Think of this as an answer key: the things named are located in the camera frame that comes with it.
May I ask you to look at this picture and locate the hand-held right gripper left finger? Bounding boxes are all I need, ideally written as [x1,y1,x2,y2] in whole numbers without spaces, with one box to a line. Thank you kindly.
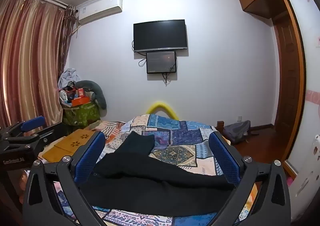
[22,129,110,226]

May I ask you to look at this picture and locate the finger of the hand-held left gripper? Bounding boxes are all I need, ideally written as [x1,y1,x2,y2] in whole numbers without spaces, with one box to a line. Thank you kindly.
[0,115,46,141]
[5,122,68,153]

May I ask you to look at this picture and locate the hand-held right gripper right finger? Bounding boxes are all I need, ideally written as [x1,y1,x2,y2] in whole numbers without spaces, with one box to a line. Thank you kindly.
[208,131,292,226]

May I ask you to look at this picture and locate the black pants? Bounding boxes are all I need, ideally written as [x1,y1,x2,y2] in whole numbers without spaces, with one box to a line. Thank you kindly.
[79,131,237,218]

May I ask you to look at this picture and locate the wooden lap table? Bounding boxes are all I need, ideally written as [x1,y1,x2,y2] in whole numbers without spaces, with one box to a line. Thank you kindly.
[42,128,97,163]

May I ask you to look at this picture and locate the grey backpack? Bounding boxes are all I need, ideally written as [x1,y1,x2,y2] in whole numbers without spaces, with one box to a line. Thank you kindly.
[223,120,251,144]

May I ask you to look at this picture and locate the orange box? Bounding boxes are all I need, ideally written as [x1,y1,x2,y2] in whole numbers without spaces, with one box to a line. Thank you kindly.
[71,97,90,107]

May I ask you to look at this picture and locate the patchwork printed blanket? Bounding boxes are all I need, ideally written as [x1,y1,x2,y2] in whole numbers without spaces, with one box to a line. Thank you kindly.
[37,114,259,226]

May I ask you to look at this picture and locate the white crumpled cloth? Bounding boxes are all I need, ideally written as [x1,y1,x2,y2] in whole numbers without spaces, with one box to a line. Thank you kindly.
[58,68,81,89]

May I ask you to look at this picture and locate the grey curved pillow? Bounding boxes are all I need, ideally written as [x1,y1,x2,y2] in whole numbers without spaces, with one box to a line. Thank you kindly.
[75,80,107,110]

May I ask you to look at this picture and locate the striped red curtain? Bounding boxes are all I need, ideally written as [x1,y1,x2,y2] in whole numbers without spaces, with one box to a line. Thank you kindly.
[0,0,76,131]

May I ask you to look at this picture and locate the yellow foam tube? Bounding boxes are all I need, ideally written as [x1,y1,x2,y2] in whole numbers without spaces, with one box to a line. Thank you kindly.
[146,101,179,120]

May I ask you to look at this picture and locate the wooden door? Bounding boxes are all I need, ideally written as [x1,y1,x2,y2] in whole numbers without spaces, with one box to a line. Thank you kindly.
[271,0,307,166]

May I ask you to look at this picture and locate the small black monitor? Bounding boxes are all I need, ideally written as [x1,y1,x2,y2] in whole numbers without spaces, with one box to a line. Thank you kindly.
[146,51,177,74]

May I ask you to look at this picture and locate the white air conditioner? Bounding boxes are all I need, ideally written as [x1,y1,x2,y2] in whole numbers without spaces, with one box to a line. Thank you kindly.
[76,0,123,25]

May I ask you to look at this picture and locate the black wall television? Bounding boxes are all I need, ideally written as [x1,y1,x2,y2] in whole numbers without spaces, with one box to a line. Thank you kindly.
[133,19,188,53]

